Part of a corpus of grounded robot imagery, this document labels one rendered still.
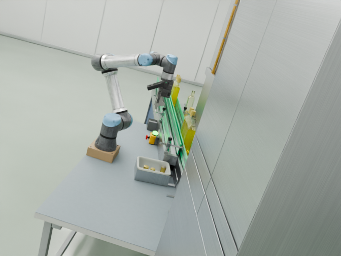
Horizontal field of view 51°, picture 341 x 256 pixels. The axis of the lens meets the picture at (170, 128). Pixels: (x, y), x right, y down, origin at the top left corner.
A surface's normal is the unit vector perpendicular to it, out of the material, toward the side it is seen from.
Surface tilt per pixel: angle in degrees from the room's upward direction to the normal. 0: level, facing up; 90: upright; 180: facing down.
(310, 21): 90
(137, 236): 0
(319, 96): 90
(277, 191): 90
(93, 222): 0
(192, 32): 90
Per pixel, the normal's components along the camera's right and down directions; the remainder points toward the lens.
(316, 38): -0.96, -0.22
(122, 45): 0.08, 0.39
